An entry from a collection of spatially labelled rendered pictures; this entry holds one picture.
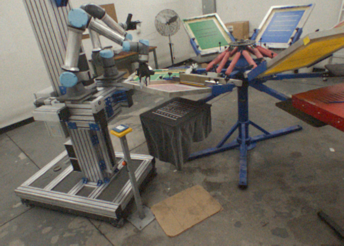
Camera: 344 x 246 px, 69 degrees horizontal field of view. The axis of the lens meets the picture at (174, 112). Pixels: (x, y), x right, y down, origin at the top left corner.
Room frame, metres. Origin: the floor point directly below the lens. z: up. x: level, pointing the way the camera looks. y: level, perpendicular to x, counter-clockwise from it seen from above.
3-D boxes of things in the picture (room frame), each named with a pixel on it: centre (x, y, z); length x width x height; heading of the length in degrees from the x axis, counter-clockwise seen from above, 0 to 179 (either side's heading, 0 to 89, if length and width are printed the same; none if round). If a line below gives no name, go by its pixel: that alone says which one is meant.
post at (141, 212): (1.80, 0.44, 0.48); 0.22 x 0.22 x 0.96; 42
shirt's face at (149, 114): (2.05, -0.02, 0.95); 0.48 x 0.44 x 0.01; 132
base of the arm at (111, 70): (2.39, 0.54, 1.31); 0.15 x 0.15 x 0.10
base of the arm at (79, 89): (1.93, 0.74, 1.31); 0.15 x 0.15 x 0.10
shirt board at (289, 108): (2.14, -0.98, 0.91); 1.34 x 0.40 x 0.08; 12
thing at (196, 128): (1.90, -0.16, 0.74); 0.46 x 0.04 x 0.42; 132
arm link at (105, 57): (2.39, 0.55, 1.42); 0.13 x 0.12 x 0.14; 42
